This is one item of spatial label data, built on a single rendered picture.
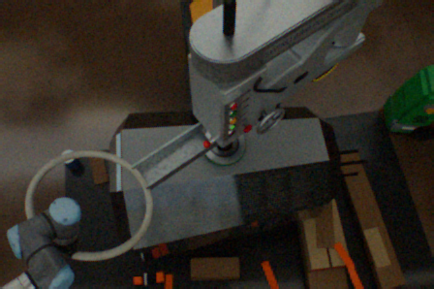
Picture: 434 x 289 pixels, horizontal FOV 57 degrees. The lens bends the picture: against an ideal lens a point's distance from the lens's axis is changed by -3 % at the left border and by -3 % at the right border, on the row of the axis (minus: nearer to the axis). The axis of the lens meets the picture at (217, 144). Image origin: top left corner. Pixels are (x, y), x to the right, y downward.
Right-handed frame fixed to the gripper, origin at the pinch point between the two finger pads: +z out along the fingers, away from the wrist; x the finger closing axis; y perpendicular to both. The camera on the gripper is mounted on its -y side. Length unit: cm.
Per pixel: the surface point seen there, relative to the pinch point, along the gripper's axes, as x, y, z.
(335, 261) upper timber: 91, 129, 49
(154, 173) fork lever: 48, 15, -7
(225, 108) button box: 50, 30, -56
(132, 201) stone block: 51, 9, 26
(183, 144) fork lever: 64, 20, -13
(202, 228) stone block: 59, 46, 31
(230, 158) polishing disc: 79, 42, -2
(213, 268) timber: 66, 66, 79
